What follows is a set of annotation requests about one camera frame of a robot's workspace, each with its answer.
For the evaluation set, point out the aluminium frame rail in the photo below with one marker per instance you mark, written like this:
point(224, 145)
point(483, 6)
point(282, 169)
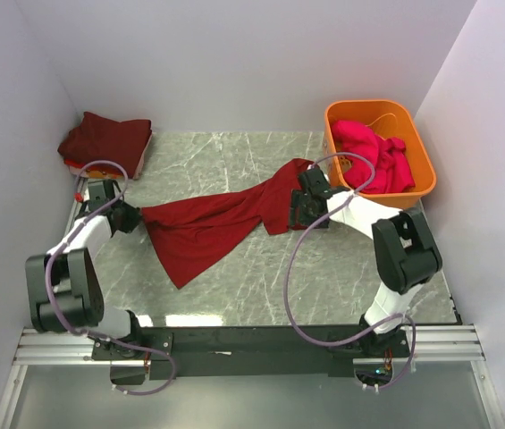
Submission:
point(435, 343)

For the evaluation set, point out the dark red folded t-shirt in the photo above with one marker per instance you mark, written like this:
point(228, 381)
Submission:
point(98, 138)

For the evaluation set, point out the orange plastic basket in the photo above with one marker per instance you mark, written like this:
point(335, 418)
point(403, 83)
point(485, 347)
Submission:
point(388, 119)

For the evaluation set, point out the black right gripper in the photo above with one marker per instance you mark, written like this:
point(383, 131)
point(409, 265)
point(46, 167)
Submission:
point(298, 200)

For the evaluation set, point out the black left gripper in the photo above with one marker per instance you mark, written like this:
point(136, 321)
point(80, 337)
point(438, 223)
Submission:
point(133, 218)

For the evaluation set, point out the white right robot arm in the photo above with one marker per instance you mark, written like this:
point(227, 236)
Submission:
point(406, 254)

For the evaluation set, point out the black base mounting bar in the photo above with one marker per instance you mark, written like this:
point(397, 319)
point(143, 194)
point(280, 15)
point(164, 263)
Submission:
point(237, 351)

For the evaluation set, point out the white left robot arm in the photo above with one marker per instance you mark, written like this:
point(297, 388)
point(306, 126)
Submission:
point(63, 288)

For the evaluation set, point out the orange folded t-shirt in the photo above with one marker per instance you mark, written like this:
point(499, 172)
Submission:
point(98, 171)

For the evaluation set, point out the pink t-shirt in basket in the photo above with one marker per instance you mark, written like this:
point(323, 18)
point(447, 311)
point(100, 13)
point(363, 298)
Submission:
point(392, 170)

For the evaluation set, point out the pink folded t-shirt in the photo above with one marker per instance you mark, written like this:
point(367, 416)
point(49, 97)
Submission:
point(145, 156)

